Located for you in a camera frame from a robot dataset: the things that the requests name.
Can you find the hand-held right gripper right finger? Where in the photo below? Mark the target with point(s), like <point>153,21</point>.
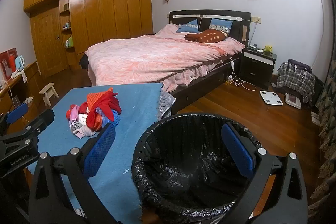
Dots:
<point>237,148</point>

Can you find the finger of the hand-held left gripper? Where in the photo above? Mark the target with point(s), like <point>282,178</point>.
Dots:
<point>17,111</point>
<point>42,120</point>

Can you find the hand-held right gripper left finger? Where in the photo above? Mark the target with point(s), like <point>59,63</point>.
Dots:
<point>101,148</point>

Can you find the grey face mask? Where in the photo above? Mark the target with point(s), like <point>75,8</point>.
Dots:
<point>84,132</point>

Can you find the blue plastic wrapper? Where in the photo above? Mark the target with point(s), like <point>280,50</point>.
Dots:
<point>114,116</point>

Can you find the white tissue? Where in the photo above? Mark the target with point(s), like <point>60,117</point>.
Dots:
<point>82,118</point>

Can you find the red fabric garment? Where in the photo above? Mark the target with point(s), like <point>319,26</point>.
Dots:
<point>107,106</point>

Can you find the waste bin with black bag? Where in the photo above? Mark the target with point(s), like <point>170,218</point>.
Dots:
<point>183,174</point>

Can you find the white crumpled rag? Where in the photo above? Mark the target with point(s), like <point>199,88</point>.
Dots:
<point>29,100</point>

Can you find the wooden sideboard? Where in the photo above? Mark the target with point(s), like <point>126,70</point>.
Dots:
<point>15,90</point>

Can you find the small wooden stool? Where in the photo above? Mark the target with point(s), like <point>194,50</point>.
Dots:
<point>48,94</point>

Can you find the white cloth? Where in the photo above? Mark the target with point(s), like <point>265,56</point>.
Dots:
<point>22,75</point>

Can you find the blue table cloth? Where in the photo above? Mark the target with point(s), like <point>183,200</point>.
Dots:
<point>126,108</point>

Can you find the light blue kettle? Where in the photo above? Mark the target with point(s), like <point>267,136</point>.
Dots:
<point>20,61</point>

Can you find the red gift box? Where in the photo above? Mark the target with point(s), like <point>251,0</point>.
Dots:
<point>6,62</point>

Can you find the white bathroom scale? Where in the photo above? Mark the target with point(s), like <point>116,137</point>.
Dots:
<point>271,98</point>

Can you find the floor power strip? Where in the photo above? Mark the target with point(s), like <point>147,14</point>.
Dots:
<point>230,79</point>

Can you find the dark wooden bed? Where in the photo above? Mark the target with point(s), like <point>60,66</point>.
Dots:
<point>210,82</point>

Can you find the white scale with red centre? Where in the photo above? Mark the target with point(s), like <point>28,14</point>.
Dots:
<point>292,100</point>

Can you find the wooden door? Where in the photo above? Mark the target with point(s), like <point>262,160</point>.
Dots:
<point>48,40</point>

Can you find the grey quilted cloth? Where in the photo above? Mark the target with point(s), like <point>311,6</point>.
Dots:
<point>166,102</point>

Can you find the dark nightstand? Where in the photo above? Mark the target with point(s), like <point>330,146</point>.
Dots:
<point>257,69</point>

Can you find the white hanging controller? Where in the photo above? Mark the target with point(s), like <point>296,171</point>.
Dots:
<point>232,64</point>

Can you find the plaid cloth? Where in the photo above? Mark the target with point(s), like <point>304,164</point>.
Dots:
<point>295,79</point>

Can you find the patterned curtain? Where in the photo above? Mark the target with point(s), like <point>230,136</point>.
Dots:
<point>328,129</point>

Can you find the pink quilt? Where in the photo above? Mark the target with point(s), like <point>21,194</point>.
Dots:
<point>152,58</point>

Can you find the yellow plush toy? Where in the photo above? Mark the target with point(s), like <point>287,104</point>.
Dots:
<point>267,48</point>

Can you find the dark purple cloth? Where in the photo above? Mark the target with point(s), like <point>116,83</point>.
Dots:
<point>302,64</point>

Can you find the brown dotted pillow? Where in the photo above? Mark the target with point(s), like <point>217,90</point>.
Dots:
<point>207,36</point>

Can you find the blue pillow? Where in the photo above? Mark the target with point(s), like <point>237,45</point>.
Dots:
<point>220,24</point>
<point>187,26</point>

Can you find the wooden wardrobe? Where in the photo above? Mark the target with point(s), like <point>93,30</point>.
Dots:
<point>110,8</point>

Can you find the white low wall socket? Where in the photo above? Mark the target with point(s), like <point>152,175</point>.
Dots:
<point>315,118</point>

